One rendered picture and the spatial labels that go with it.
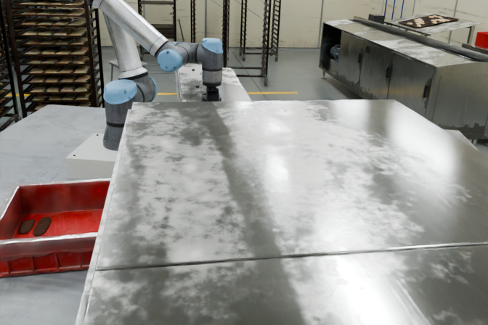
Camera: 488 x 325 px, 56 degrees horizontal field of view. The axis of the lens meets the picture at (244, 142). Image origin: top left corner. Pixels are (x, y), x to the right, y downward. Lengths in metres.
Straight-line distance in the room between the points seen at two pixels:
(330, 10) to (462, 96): 5.23
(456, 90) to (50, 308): 3.73
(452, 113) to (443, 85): 0.29
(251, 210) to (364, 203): 0.13
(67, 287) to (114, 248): 0.77
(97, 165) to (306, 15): 7.69
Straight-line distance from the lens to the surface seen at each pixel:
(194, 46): 1.69
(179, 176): 0.57
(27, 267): 1.27
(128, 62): 1.79
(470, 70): 4.32
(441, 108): 4.29
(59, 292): 1.20
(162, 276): 0.40
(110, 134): 1.73
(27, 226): 1.45
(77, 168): 1.70
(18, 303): 1.20
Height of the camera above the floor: 1.55
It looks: 21 degrees down
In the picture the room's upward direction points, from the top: 2 degrees clockwise
